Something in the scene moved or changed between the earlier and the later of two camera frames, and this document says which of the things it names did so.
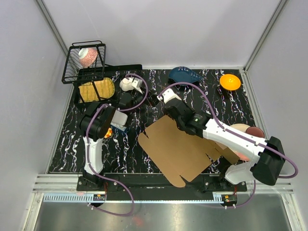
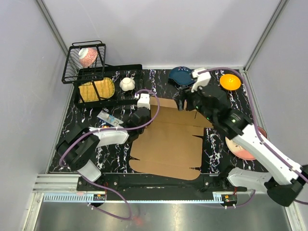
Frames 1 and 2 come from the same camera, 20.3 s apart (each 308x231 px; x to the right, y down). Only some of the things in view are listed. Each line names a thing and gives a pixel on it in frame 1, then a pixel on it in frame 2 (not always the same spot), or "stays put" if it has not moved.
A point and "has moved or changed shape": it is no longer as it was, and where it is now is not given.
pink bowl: [243, 157] stays put
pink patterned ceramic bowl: [87, 56] stays put
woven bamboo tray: [105, 89] stays put
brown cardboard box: [178, 156] has moved or changed shape
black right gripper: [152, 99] → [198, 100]
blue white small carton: [119, 124] stays put
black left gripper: [143, 90] → [149, 118]
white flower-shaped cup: [125, 84] stays put
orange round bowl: [230, 82] stays put
